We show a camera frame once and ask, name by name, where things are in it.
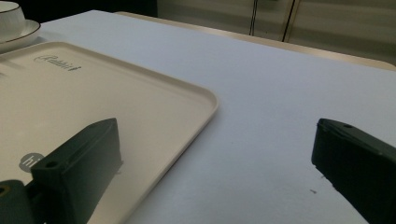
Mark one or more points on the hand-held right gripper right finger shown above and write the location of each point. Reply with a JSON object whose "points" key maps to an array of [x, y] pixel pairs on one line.
{"points": [[358, 161]]}

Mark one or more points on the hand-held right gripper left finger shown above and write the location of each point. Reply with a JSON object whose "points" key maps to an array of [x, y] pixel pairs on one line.
{"points": [[81, 168]]}

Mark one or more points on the beige plastic tray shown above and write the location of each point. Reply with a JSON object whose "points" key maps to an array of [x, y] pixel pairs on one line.
{"points": [[93, 99]]}

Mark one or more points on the white tablecloth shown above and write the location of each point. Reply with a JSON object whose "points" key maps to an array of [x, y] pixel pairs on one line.
{"points": [[264, 109]]}

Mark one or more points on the white saucer with dark rim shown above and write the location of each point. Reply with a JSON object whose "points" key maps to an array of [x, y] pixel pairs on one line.
{"points": [[21, 34]]}

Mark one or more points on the black metal stand pole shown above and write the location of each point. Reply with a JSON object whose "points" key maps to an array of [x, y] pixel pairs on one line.
{"points": [[253, 17], [289, 20]]}

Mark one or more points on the white cup with dark rim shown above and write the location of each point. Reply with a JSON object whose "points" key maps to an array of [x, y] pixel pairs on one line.
{"points": [[11, 18]]}

